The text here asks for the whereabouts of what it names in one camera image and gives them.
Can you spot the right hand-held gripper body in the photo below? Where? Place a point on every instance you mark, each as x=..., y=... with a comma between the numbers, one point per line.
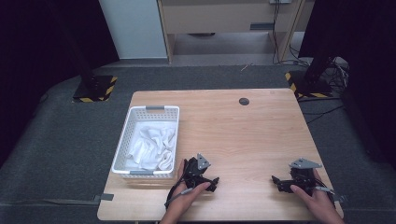
x=303, y=177

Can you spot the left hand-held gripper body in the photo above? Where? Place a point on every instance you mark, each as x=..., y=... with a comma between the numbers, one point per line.
x=193, y=169

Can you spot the white printed t-shirt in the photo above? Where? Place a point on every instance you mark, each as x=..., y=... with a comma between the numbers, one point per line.
x=152, y=147

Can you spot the white plastic basket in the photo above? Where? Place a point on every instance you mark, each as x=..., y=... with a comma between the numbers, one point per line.
x=124, y=140

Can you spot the person's right hand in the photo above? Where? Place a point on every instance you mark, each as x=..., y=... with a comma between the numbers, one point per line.
x=320, y=205

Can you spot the person's left hand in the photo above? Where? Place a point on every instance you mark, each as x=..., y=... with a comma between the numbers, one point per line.
x=179, y=205

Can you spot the grey round table grommet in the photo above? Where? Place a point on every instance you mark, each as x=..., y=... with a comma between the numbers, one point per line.
x=244, y=101

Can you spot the black stand with striped base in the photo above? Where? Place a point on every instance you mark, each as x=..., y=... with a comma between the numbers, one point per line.
x=311, y=84
x=93, y=88

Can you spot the thin wooden stick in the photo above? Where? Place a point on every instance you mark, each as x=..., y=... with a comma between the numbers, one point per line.
x=246, y=67

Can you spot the black curtain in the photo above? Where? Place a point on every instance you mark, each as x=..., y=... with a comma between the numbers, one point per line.
x=367, y=46
x=37, y=46

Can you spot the beige wooden desk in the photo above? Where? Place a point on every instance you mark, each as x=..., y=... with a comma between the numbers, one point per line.
x=218, y=18

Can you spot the white cabinet panel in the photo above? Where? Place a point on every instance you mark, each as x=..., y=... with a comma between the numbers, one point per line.
x=134, y=28

